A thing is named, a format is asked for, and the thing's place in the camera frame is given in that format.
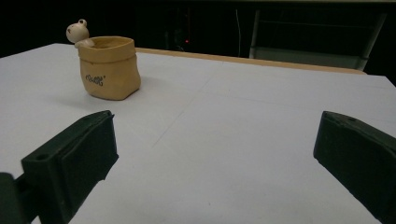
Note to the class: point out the white metal stand frame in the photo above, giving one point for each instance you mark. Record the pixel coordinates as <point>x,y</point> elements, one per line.
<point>308,57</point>

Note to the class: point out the brown wooden bowl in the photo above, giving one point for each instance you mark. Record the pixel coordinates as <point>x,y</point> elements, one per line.
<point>109,71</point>

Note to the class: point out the white table cover sheet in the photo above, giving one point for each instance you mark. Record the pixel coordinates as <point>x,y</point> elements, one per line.
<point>218,140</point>

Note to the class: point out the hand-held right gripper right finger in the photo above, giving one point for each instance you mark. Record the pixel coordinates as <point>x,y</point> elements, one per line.
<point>358,155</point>

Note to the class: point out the black device with red light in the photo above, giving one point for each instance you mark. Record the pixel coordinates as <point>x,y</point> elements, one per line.
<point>182,34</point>

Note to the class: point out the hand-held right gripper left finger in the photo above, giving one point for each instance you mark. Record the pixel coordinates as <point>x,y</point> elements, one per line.
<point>77,149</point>

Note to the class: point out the wooden table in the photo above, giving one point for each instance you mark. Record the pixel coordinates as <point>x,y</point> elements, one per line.
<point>249,60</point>

